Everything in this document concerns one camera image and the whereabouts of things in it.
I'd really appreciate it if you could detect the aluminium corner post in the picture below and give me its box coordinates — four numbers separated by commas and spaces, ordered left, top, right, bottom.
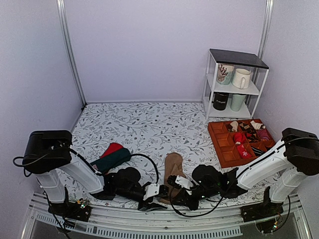
56, 0, 87, 109
257, 0, 274, 59

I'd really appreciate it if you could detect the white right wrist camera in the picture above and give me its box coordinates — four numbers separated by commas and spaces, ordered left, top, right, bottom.
175, 175, 193, 190

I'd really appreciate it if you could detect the orange wooden divider tray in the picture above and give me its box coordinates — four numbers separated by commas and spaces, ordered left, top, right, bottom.
208, 119, 275, 168

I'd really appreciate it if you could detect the black striped sock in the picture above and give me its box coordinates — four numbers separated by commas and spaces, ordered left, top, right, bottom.
251, 147, 267, 157

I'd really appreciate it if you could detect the coral pattern mug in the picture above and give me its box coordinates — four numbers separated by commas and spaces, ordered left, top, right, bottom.
217, 63, 235, 85

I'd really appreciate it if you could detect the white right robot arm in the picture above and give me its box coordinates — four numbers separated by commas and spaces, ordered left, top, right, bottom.
166, 128, 319, 217

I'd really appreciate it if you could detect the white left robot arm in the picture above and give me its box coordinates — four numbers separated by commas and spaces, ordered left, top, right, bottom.
20, 130, 168, 216

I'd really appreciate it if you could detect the pale green cup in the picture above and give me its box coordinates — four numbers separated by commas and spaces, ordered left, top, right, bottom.
230, 94, 246, 112

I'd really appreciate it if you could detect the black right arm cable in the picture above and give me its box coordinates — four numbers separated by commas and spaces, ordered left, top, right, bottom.
169, 135, 319, 218

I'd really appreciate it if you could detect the right aluminium corner post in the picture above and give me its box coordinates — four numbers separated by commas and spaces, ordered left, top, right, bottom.
257, 0, 274, 59

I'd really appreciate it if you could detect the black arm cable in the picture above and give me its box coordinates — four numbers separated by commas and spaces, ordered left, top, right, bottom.
169, 135, 319, 218
12, 153, 160, 185

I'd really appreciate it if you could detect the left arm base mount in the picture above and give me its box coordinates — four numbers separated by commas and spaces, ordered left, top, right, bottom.
48, 192, 92, 222

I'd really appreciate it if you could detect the brown argyle sock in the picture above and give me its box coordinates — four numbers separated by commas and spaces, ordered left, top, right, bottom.
239, 121, 259, 143

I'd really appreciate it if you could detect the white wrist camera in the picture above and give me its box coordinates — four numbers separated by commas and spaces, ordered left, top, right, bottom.
143, 183, 160, 201
175, 175, 193, 190

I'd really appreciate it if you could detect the purple rolled sock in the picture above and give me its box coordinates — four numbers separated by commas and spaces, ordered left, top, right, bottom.
257, 128, 271, 141

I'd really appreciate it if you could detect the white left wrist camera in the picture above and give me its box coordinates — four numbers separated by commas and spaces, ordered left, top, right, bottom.
143, 183, 160, 201

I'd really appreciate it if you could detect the white ceramic mug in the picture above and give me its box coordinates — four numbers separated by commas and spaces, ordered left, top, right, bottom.
232, 68, 251, 89

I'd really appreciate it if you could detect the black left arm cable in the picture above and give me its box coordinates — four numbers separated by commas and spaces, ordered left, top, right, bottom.
12, 153, 160, 185

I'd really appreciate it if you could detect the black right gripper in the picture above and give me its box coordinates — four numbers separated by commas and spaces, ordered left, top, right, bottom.
173, 185, 220, 212

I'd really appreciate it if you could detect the white metal shelf rack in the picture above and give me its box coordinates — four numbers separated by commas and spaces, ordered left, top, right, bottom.
202, 49, 269, 119

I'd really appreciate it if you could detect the tan ribbed sock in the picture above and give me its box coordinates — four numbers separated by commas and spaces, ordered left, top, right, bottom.
164, 152, 186, 191

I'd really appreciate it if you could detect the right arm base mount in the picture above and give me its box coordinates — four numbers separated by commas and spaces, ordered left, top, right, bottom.
240, 188, 284, 222

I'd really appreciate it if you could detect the left aluminium corner post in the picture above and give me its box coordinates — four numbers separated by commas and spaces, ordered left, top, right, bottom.
56, 0, 87, 109

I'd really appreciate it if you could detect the beige patterned sock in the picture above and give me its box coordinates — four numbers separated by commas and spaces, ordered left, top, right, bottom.
226, 121, 239, 132

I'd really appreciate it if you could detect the aluminium front rail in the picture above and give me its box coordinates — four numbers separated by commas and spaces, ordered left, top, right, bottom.
21, 193, 314, 239

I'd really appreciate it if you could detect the black mug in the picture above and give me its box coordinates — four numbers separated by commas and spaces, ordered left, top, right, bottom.
213, 92, 229, 111

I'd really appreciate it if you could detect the red snowflake sock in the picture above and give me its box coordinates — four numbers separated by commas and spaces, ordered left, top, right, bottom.
236, 144, 252, 159

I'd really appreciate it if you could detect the red and green sock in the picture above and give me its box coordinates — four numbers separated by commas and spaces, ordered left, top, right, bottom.
90, 142, 131, 174

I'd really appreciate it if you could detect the red rolled sock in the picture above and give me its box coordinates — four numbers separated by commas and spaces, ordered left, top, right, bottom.
233, 132, 247, 145

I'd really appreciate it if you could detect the floral patterned table mat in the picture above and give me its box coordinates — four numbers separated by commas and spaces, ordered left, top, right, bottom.
55, 102, 281, 210

